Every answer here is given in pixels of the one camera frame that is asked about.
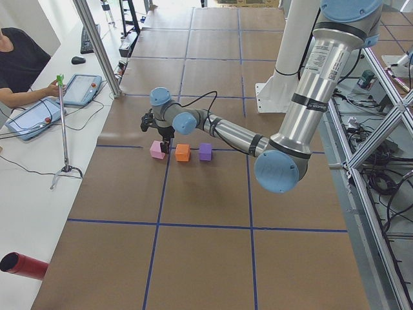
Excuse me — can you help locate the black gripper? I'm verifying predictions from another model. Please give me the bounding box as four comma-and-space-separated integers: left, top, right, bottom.
157, 127, 175, 154

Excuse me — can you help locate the white pedestal column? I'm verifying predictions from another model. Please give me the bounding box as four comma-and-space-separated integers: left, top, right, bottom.
256, 0, 320, 113

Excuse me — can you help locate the aluminium side rail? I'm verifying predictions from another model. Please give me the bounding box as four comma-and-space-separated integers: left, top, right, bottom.
320, 41, 412, 309

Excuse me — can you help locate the black keyboard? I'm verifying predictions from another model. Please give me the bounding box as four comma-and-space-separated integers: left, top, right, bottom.
80, 27, 94, 54

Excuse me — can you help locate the near blue teach pendant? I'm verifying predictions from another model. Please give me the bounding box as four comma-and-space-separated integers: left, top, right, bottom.
5, 98, 61, 141

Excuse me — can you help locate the pink foam block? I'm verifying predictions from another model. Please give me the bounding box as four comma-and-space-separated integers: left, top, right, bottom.
150, 140, 166, 160

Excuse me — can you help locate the orange foam block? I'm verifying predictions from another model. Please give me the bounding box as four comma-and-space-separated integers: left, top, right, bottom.
175, 143, 190, 162

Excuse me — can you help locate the red cylinder tube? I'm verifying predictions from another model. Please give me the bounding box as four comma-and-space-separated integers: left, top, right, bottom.
1, 252, 49, 280

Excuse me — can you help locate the green electrical device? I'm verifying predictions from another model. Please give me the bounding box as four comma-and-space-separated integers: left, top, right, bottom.
357, 70, 375, 88

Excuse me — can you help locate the far blue teach pendant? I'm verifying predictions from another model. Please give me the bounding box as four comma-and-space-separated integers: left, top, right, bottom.
63, 74, 102, 107

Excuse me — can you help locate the person in black shirt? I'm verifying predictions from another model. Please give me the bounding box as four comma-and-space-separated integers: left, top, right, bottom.
1, 27, 59, 109

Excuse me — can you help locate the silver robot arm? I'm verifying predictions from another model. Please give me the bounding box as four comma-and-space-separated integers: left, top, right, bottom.
150, 1, 383, 193

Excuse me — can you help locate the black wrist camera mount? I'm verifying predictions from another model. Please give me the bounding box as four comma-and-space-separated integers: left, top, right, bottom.
140, 109, 157, 132

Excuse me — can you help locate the blue teach pendant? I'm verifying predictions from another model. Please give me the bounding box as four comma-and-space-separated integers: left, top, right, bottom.
63, 74, 102, 107
5, 98, 61, 141

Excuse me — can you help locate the purple foam block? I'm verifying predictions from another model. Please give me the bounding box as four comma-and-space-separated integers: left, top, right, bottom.
199, 143, 212, 161

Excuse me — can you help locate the metal reacher grabber tool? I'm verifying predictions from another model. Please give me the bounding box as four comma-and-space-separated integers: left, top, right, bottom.
50, 74, 83, 190

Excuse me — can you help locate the black computer mouse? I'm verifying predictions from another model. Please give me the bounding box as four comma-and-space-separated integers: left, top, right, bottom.
71, 56, 86, 65

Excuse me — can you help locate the aluminium frame post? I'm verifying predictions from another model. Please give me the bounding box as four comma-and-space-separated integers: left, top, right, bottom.
73, 0, 121, 98

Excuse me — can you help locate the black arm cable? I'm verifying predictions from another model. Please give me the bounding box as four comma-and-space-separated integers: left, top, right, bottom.
179, 90, 259, 152

